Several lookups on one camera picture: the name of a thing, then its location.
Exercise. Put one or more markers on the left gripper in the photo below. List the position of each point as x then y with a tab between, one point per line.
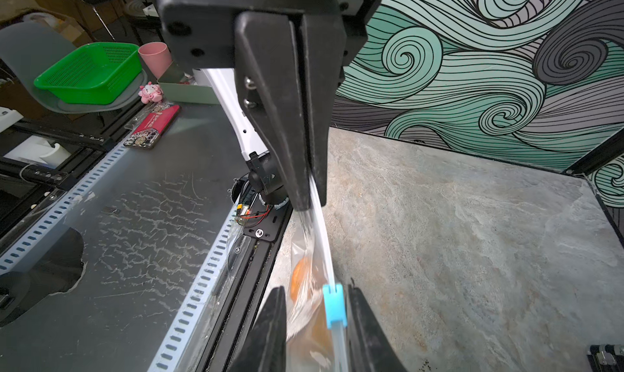
260	40

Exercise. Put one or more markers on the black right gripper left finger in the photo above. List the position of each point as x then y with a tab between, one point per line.
265	347

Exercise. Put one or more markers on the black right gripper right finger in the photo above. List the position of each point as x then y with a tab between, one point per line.
368	347

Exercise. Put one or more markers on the pink cup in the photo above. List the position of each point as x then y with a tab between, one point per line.
157	57

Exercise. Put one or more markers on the pink snack packet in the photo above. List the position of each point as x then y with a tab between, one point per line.
151	129

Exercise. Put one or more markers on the green plastic basket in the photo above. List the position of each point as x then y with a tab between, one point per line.
94	74

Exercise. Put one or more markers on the teal plastic basket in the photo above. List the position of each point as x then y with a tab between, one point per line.
606	358

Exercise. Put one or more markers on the grey round tray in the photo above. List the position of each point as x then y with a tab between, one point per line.
29	49

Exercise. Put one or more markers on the white slotted cable duct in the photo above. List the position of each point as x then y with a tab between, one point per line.
175	343

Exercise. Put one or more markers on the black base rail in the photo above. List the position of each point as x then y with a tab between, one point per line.
237	289

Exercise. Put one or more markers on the pink plush keychain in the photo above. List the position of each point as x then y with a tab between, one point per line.
150	93

